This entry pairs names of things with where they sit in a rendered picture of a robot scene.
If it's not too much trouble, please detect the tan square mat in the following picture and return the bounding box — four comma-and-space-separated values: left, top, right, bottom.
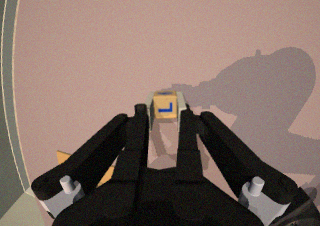
56, 150, 115, 188

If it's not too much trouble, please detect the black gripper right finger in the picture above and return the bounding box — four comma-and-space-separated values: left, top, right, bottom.
172, 91, 298, 226

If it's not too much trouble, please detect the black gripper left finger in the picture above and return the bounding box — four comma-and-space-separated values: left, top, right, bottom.
31, 92, 155, 226

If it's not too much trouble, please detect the tan wooden block with blue letter l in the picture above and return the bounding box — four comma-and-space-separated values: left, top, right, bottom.
153, 90, 177, 119

